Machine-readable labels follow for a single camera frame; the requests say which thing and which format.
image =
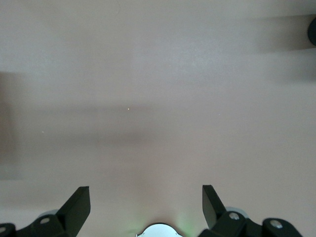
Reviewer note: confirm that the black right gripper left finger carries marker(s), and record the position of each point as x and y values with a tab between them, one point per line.
71	214

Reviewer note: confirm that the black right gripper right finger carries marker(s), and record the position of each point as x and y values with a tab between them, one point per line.
222	222

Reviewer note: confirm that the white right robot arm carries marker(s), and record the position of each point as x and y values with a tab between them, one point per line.
159	232

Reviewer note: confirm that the brown table cover cloth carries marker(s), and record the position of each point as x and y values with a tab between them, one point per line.
148	74

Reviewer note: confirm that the black round object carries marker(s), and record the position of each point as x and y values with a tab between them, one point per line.
312	32

